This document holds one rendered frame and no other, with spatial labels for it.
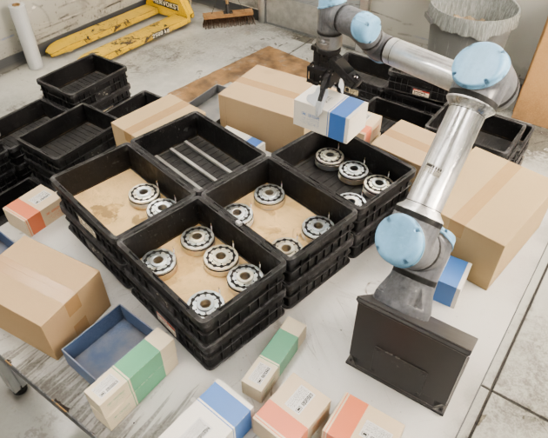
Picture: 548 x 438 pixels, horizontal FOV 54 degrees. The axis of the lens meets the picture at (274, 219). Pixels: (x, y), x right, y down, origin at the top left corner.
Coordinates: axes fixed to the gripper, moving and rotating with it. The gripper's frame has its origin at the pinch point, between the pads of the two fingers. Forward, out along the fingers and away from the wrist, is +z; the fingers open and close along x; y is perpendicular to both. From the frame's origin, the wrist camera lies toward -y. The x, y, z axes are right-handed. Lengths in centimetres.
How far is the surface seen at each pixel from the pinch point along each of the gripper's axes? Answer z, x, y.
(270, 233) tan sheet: 27.8, 33.9, -0.9
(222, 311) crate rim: 18, 72, -13
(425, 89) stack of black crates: 56, -129, 14
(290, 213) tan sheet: 27.8, 22.7, -0.5
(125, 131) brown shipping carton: 24, 24, 75
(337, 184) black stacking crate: 27.9, 0.8, -5.3
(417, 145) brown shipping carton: 24.8, -32.8, -19.6
